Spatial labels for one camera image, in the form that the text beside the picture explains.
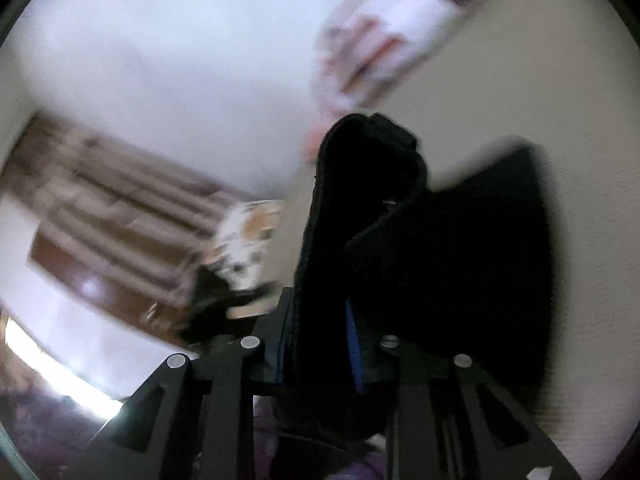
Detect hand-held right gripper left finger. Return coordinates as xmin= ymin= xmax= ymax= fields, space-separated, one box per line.
xmin=82 ymin=286 xmax=295 ymax=480

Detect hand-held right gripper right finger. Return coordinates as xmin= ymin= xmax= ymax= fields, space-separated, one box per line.
xmin=345 ymin=299 xmax=581 ymax=480

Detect black pants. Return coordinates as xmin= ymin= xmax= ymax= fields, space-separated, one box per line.
xmin=272 ymin=112 xmax=563 ymax=441

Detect dark blurred object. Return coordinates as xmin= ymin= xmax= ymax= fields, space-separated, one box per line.
xmin=179 ymin=264 xmax=281 ymax=343

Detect white floral cloth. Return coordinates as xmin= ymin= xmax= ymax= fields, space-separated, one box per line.
xmin=210 ymin=200 xmax=286 ymax=292

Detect brown wooden furniture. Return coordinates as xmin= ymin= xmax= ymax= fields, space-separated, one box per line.
xmin=0 ymin=110 xmax=251 ymax=321

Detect beige houndstooth mattress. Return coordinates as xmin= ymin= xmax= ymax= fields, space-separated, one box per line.
xmin=227 ymin=0 xmax=638 ymax=476

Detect pink striped quilt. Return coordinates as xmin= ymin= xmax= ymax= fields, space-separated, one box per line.
xmin=310 ymin=0 xmax=506 ymax=121

